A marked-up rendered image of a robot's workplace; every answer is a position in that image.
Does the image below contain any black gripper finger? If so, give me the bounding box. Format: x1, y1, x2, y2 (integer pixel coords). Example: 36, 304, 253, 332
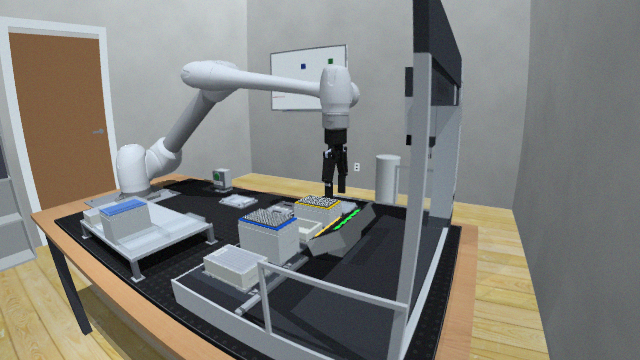
336, 146, 348, 194
322, 149, 340, 199

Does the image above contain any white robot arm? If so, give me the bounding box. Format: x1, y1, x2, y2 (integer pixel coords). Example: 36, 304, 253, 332
113, 60, 359, 201

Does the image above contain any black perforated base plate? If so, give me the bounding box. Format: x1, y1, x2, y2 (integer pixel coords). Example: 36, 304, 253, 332
54, 178, 462, 360

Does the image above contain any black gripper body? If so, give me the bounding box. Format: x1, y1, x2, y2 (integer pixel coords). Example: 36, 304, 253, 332
324, 129, 347, 160

